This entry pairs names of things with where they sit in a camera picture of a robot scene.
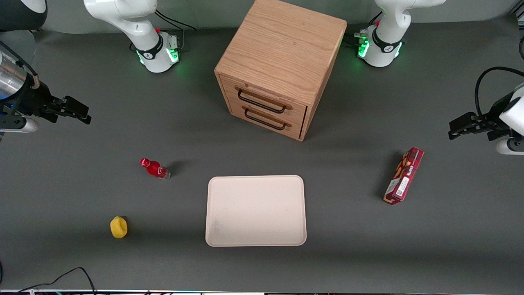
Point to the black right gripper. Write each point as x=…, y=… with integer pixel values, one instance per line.
x=33, y=101

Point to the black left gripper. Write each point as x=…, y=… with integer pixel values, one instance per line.
x=489, y=119

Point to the wooden drawer front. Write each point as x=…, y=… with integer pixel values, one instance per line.
x=297, y=112
x=295, y=129

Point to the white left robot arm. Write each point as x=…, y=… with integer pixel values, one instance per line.
x=389, y=24

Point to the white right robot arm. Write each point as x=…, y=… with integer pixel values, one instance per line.
x=139, y=24

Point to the wooden drawer cabinet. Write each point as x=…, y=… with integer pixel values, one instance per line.
x=282, y=45

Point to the red snack box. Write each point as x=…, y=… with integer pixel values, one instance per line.
x=403, y=176

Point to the red plastic bottle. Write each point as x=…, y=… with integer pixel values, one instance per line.
x=155, y=169

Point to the yellow lemon toy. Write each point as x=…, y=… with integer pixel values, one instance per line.
x=118, y=228

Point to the beige rectangular tray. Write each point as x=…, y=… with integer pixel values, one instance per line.
x=256, y=211

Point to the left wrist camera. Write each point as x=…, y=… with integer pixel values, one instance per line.
x=509, y=146

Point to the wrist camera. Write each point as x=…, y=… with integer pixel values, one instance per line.
x=16, y=124
x=509, y=146

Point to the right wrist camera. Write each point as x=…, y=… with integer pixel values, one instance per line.
x=16, y=124

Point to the grey metal frame rail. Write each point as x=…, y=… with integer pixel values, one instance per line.
x=519, y=15

